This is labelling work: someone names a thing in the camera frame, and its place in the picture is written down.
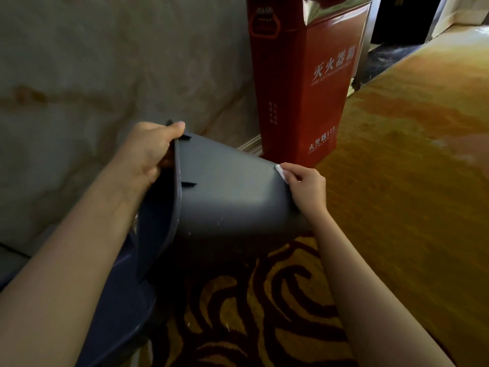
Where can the person's left hand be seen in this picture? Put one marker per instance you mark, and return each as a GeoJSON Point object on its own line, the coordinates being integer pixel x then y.
{"type": "Point", "coordinates": [143, 152]}

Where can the person's right hand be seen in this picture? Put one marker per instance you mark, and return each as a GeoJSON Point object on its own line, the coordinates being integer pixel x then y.
{"type": "Point", "coordinates": [307, 187]}

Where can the person's right fingers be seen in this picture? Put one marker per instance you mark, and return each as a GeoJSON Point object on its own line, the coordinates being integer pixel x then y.
{"type": "Point", "coordinates": [292, 175]}

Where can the person's left thumb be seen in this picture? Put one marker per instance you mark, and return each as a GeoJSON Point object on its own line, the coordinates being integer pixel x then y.
{"type": "Point", "coordinates": [168, 129]}

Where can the white cleaning wipe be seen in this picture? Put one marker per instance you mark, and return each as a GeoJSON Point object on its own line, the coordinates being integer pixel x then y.
{"type": "Point", "coordinates": [280, 172]}

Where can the grey plastic waste bin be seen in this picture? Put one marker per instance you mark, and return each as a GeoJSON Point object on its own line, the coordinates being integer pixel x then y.
{"type": "Point", "coordinates": [225, 194]}

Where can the person's left forearm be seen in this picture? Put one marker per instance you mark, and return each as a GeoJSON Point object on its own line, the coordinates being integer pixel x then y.
{"type": "Point", "coordinates": [65, 275]}

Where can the person's right forearm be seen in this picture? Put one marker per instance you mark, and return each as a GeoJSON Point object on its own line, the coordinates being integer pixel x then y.
{"type": "Point", "coordinates": [366, 298]}

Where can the red fire extinguisher box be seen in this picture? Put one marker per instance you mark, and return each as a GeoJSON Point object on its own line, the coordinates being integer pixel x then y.
{"type": "Point", "coordinates": [305, 76]}

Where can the dark door frame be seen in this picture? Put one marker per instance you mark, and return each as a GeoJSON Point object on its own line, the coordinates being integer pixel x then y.
{"type": "Point", "coordinates": [397, 26]}

